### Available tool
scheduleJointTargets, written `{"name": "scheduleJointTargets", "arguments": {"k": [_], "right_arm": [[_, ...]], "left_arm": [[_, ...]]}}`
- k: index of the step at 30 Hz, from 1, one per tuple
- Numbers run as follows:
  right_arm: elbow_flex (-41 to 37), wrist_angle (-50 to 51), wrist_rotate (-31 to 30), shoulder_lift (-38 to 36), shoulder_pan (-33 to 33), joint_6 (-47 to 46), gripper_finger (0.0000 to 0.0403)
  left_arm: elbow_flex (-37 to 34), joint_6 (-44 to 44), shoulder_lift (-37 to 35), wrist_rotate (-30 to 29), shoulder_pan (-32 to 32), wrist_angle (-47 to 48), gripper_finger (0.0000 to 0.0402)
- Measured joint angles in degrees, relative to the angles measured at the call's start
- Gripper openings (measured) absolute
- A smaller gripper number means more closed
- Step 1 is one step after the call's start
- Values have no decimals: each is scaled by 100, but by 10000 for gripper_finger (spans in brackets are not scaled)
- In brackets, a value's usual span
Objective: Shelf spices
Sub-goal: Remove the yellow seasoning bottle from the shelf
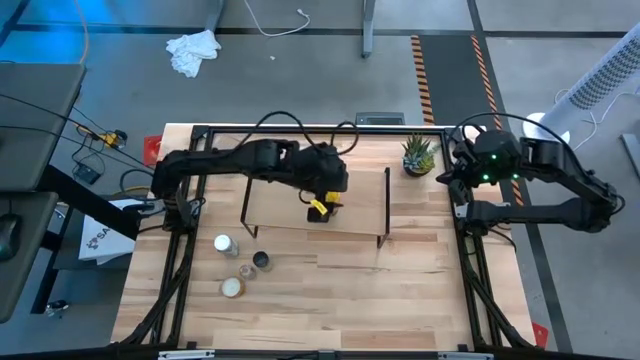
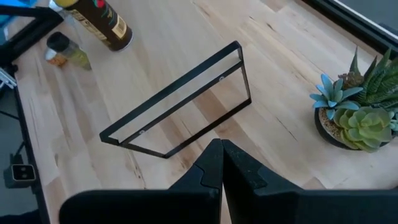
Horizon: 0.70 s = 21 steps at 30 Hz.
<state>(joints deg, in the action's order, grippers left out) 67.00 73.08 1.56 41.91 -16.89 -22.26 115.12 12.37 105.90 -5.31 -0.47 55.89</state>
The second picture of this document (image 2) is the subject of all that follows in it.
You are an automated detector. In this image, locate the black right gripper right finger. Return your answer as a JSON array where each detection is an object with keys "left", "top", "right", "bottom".
[{"left": 222, "top": 139, "right": 398, "bottom": 224}]

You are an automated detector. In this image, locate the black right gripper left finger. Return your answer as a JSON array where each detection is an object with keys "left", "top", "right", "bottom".
[{"left": 58, "top": 138, "right": 224, "bottom": 224}]

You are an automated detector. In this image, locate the wooden shelf with black frame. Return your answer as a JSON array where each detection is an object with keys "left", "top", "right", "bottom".
[{"left": 70, "top": 0, "right": 252, "bottom": 159}]

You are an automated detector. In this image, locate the yellow-lid dark spice bottle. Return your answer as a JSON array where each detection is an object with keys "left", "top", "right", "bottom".
[{"left": 52, "top": 0, "right": 134, "bottom": 52}]

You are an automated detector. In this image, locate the black-lid spice jar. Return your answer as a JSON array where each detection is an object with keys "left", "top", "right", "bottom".
[{"left": 45, "top": 30, "right": 93, "bottom": 72}]

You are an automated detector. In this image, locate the potted succulent plant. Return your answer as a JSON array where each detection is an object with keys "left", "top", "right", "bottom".
[{"left": 309, "top": 46, "right": 398, "bottom": 154}]

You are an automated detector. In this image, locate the small grey camera box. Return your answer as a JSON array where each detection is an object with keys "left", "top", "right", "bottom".
[{"left": 3, "top": 163, "right": 37, "bottom": 189}]

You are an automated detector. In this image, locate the silver metal bracket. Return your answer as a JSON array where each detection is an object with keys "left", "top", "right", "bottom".
[{"left": 0, "top": 67, "right": 17, "bottom": 90}]

